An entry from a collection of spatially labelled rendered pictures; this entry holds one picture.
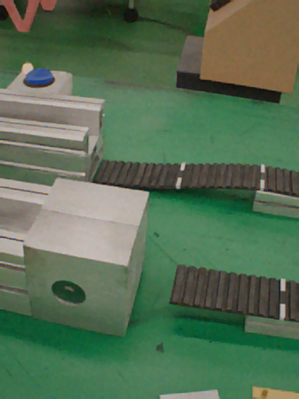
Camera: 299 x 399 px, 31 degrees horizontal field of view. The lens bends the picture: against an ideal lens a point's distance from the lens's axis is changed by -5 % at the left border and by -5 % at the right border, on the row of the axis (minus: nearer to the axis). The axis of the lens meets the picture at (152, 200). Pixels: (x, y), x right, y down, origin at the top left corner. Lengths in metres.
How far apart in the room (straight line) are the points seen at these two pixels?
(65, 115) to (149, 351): 0.32
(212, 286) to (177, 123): 0.36
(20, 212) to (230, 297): 0.22
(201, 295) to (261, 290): 0.06
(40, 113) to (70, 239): 0.27
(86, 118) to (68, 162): 0.07
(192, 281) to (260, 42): 0.53
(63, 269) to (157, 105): 0.46
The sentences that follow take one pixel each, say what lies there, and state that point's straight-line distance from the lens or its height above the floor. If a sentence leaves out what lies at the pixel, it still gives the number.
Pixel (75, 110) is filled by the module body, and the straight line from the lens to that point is 0.68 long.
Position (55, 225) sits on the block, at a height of 0.87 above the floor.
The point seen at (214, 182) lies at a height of 0.80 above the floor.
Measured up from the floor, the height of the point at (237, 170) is 0.81.
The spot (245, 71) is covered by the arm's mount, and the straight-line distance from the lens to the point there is 0.96.
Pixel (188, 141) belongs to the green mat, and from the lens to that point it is 0.78.
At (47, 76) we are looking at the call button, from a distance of 0.79.
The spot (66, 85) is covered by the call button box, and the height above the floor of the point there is 0.83.
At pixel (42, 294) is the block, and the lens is 0.50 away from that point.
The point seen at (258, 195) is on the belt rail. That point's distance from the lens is 0.65.
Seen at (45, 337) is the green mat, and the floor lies 0.78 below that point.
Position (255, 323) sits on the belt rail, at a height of 0.79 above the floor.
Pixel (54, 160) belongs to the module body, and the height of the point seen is 0.83.
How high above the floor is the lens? 1.18
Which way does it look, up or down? 38 degrees down
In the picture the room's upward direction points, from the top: 5 degrees clockwise
